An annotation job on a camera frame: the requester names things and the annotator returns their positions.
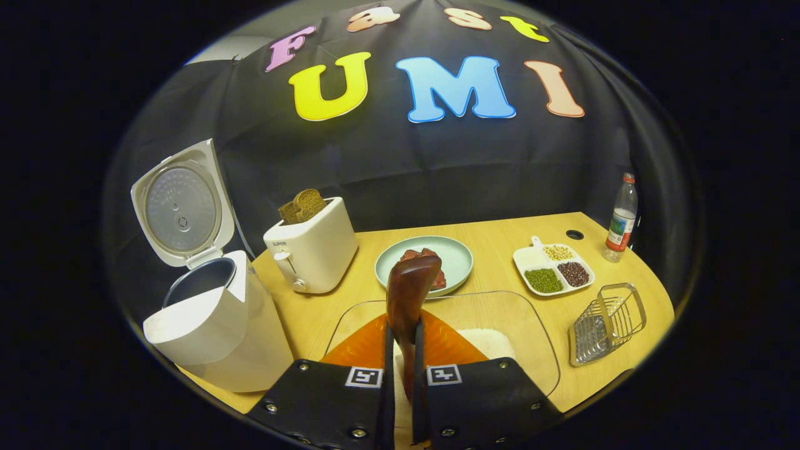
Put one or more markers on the white rice cooker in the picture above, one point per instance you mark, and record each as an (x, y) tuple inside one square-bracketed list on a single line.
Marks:
[(212, 331)]

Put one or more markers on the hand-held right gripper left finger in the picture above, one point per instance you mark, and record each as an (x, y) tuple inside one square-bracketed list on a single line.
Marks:
[(389, 375)]

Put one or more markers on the clear glass container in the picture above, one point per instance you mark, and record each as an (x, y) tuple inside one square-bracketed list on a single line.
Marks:
[(525, 325)]

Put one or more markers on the white divided bean dish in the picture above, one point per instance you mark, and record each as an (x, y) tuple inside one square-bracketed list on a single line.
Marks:
[(553, 269)]

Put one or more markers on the brown bread slice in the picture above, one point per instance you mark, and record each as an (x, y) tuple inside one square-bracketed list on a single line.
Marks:
[(310, 203), (289, 214)]

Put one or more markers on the white toaster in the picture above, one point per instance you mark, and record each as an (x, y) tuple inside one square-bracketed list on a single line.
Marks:
[(322, 250)]

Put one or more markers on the clear plastic water bottle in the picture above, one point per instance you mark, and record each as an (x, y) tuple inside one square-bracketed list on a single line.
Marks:
[(622, 219)]

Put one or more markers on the brown meat slice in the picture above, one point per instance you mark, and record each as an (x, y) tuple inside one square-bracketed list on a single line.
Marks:
[(409, 254), (439, 278)]

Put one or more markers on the pale green plate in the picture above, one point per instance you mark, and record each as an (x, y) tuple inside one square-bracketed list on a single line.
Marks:
[(456, 259)]

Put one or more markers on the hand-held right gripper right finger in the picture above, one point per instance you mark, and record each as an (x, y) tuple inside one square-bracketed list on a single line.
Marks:
[(419, 387)]

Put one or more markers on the black backdrop cloth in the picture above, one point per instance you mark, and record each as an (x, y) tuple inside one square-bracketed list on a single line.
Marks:
[(437, 169)]

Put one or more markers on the brown wooden spoon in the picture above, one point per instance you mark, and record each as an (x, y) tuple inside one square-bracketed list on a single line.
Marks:
[(409, 294)]

